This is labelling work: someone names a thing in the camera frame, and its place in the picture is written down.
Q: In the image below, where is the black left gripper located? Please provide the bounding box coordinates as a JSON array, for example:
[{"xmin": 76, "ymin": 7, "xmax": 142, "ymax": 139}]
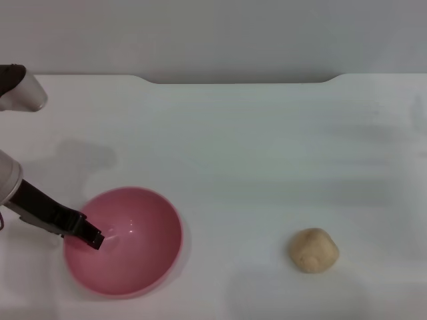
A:
[{"xmin": 7, "ymin": 179, "xmax": 105, "ymax": 251}]

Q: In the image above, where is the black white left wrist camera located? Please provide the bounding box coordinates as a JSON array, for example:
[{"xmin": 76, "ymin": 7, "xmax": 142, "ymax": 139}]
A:
[{"xmin": 0, "ymin": 64, "xmax": 49, "ymax": 113}]

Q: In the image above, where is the pink plastic bowl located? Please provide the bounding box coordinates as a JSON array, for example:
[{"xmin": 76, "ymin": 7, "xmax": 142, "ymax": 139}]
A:
[{"xmin": 62, "ymin": 186, "xmax": 184, "ymax": 297}]

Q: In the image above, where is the beige egg yolk pastry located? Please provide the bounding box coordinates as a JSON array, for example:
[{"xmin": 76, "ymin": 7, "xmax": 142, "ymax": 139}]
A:
[{"xmin": 287, "ymin": 227, "xmax": 340, "ymax": 275}]

